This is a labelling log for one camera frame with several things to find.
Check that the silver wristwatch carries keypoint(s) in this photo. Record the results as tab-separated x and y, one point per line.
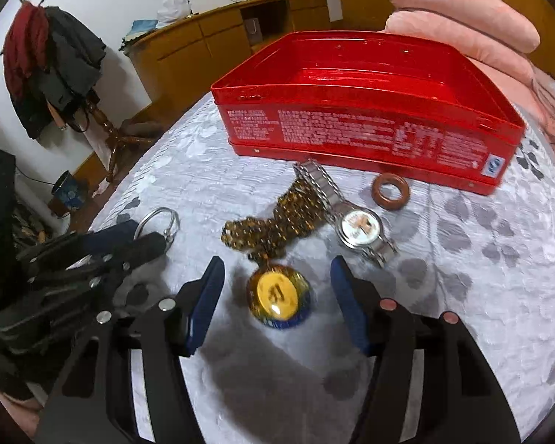
358	230

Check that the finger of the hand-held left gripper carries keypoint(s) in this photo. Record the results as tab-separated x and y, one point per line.
111	237
141	249

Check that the dark hanging coats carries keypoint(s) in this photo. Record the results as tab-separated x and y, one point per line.
69	64

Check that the brown slippers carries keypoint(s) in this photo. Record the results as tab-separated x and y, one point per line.
141	127

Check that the blue patterned bucket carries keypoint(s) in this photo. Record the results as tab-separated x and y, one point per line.
69	192

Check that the red tin box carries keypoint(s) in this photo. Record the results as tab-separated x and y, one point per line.
351	134

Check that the blue cloth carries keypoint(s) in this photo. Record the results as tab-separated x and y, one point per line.
141	28

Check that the folded pink quilt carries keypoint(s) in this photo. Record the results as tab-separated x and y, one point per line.
462	14
444	46

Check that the white plastic bag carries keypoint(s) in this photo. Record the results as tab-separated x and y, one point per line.
173	7

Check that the grey paper bag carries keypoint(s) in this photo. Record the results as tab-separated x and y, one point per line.
253	31

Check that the wooden coat rack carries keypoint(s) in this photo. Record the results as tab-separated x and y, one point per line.
113	138

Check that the wooden sideboard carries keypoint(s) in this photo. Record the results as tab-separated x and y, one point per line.
180	55

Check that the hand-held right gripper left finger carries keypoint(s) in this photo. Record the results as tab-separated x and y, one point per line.
206	307

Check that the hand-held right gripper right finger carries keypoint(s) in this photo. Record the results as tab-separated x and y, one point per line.
351	307

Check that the wooden wardrobe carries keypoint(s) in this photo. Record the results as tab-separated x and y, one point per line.
532	14

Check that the thin silver bangles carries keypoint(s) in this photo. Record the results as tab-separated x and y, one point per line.
175	221

